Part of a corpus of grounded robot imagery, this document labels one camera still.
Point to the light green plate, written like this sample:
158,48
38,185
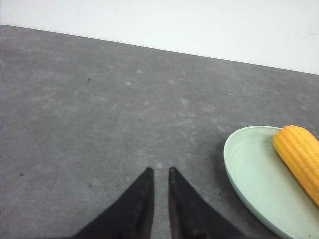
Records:
266,186

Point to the yellow corn cob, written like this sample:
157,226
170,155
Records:
299,150

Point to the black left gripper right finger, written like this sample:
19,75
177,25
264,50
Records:
191,217

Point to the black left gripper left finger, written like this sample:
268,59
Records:
129,217

